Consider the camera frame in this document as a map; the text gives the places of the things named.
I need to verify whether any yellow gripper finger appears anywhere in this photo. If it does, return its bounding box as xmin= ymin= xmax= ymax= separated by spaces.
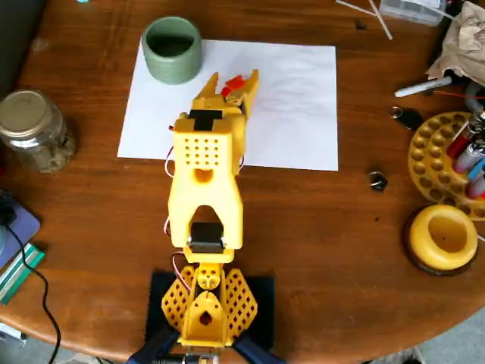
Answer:
xmin=241 ymin=68 xmax=261 ymax=115
xmin=198 ymin=71 xmax=221 ymax=101

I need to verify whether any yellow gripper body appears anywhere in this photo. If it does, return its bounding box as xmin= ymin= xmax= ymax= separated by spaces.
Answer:
xmin=189 ymin=95 xmax=248 ymax=127

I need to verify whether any orange plastic object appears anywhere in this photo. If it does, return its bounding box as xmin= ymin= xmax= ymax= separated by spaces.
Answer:
xmin=221 ymin=75 xmax=248 ymax=105

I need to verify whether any green ribbed cup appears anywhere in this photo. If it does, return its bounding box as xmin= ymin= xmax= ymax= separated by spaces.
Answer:
xmin=141 ymin=15 xmax=204 ymax=86

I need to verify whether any white paper sheet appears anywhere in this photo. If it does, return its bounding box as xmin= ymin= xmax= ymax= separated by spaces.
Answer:
xmin=117 ymin=39 xmax=340 ymax=172

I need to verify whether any white thin stick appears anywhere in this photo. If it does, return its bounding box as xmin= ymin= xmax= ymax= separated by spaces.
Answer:
xmin=368 ymin=0 xmax=393 ymax=40
xmin=335 ymin=0 xmax=380 ymax=17

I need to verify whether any small black metal nut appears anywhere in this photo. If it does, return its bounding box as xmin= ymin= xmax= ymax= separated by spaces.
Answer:
xmin=369 ymin=171 xmax=389 ymax=193

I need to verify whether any black key fob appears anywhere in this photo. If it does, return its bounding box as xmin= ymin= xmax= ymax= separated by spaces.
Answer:
xmin=390 ymin=106 xmax=424 ymax=132

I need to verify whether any white marker pen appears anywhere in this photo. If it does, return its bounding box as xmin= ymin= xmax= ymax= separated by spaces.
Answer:
xmin=393 ymin=77 xmax=454 ymax=99

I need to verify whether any clear plastic box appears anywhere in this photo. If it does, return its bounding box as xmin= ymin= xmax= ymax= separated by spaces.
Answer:
xmin=378 ymin=0 xmax=449 ymax=27

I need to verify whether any glass jar gold lid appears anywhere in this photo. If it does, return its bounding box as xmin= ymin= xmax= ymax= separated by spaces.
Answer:
xmin=0 ymin=89 xmax=77 ymax=174

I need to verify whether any yellow round holed tray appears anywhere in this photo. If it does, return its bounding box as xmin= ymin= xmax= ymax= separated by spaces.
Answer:
xmin=408 ymin=111 xmax=485 ymax=221

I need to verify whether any black base pad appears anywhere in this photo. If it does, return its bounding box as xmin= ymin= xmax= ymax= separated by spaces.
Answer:
xmin=145 ymin=268 xmax=276 ymax=352

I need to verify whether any dark grey furniture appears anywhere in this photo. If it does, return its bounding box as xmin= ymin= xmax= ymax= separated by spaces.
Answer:
xmin=0 ymin=0 xmax=47 ymax=100

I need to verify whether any red lighter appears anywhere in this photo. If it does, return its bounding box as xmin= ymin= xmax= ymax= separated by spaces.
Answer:
xmin=446 ymin=121 xmax=471 ymax=158

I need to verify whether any crumpled brown paper bag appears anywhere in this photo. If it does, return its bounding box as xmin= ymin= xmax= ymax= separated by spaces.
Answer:
xmin=426 ymin=1 xmax=485 ymax=86

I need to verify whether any grey tube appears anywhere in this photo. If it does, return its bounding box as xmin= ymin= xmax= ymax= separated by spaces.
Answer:
xmin=464 ymin=80 xmax=485 ymax=115

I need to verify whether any purple notebook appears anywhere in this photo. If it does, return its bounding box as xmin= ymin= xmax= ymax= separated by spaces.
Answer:
xmin=0 ymin=196 xmax=42 ymax=268

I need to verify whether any pink lighter silver cap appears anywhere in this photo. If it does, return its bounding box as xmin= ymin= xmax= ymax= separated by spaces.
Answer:
xmin=454 ymin=142 xmax=485 ymax=174

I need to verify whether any yellow round bowl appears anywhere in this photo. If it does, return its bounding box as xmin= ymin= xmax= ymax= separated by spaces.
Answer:
xmin=410 ymin=204 xmax=479 ymax=271

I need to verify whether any black device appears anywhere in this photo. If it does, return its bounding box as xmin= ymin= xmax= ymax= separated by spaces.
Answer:
xmin=0 ymin=188 xmax=18 ymax=225

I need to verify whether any blue lighter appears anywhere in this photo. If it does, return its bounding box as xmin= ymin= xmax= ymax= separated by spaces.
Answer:
xmin=466 ymin=157 xmax=485 ymax=184

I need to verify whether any blue clamp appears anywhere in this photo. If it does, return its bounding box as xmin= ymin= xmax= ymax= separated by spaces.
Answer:
xmin=230 ymin=333 xmax=286 ymax=364
xmin=127 ymin=325 xmax=180 ymax=364

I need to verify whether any green book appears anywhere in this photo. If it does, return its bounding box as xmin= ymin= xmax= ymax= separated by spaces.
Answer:
xmin=0 ymin=242 xmax=47 ymax=306

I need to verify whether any white red servo cable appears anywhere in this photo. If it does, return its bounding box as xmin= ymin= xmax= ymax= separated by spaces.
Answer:
xmin=164 ymin=149 xmax=177 ymax=180

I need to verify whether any thin red wire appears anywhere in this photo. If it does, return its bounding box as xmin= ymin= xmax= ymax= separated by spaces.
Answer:
xmin=433 ymin=89 xmax=485 ymax=101

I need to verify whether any yellow ring-shaped holder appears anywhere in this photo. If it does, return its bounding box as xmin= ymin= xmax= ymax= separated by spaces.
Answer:
xmin=402 ymin=211 xmax=480 ymax=278

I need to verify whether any black power cable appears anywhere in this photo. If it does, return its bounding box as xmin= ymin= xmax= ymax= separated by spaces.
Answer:
xmin=0 ymin=223 xmax=62 ymax=364

